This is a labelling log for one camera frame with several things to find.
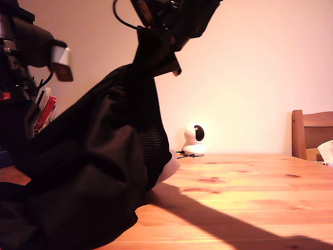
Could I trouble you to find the black shorts with white stripes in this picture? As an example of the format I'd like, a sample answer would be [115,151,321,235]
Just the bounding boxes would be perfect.
[0,63,181,250]

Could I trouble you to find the red paper packet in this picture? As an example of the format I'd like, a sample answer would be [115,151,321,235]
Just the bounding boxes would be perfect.
[35,95,58,131]

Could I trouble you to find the white paper chopstick sleeve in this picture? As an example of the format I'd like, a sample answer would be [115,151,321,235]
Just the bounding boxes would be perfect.
[42,86,52,105]

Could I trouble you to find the dark blue box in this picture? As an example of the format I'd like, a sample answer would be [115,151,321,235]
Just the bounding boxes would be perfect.
[0,152,14,169]

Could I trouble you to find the wooden chair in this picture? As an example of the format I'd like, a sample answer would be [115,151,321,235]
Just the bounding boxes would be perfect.
[291,109,333,161]

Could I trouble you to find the white tissue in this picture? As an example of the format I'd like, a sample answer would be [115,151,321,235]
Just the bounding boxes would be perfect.
[316,140,333,163]

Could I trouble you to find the wrist camera black cable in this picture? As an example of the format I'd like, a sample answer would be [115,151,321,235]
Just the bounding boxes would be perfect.
[112,0,140,31]
[35,71,55,90]

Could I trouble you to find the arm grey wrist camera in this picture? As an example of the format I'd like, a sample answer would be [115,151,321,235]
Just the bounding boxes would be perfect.
[50,40,74,83]

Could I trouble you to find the white dome security camera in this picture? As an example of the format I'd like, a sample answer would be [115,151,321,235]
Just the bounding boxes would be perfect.
[182,124,206,157]

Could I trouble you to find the thin black camera cable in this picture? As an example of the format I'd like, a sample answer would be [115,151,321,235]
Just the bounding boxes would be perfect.
[175,151,196,160]

